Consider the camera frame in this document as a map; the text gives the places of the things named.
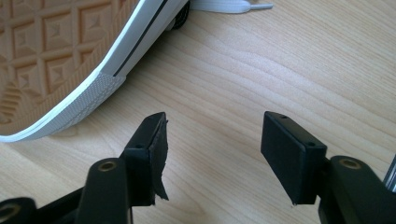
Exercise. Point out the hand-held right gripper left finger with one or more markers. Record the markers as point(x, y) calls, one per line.
point(143, 168)

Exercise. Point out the black canvas sneaker white laces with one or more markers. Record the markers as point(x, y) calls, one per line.
point(62, 56)

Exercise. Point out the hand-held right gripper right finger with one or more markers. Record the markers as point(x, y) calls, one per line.
point(289, 158)

